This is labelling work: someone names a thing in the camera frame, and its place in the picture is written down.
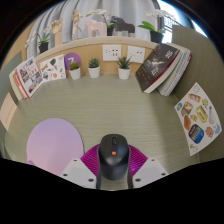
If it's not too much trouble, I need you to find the small succulent in white pot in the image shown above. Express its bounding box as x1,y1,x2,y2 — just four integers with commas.
116,55,133,81
87,57,101,79
68,61,82,81

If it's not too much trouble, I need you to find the purple mouse pad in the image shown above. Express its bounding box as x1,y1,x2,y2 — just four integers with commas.
25,117,85,177

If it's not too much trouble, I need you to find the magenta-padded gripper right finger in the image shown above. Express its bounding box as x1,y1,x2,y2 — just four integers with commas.
127,144,169,189

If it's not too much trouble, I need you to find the round purple sign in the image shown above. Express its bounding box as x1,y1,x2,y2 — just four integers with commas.
63,52,83,71

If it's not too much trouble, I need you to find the small white sticker sheet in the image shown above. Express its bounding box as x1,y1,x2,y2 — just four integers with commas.
39,54,67,82

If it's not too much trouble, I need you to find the white wall socket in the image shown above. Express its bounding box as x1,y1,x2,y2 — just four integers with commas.
126,45,147,64
102,44,122,62

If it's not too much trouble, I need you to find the window with dark frame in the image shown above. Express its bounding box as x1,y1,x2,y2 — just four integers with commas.
154,0,208,38

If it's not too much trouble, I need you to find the pink horse figure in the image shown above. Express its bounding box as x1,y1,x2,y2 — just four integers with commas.
83,19,108,38

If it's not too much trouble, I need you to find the red and white magazine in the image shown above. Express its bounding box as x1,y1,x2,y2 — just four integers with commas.
14,56,44,99

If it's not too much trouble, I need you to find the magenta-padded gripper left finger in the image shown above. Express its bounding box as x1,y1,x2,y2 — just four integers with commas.
59,144,102,190

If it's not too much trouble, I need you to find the large colourful sticker sheet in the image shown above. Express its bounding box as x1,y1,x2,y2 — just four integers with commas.
174,82,223,157

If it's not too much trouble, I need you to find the white book stack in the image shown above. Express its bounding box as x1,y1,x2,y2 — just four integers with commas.
8,68,24,102

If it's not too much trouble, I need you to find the dark book with red edge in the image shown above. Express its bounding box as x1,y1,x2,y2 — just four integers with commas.
134,43,181,94

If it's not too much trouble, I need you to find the wooden hand model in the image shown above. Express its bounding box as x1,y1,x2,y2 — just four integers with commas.
49,18,64,47

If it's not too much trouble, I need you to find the black computer mouse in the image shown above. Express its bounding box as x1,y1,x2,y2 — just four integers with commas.
97,133,131,182

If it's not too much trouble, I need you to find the grey curtain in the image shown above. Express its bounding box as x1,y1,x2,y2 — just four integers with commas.
26,0,161,59

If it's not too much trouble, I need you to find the dark horse figure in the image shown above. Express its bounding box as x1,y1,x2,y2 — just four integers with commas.
109,15,136,37

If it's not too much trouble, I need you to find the wooden artist mannequin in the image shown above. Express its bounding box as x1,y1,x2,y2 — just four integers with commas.
70,8,84,41

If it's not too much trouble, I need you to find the white orchid in black pot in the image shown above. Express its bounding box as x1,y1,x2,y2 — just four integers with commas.
85,8,116,37
25,28,52,54
137,9,176,44

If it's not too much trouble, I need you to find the beige notebook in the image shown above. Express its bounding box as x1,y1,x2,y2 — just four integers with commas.
0,92,18,132

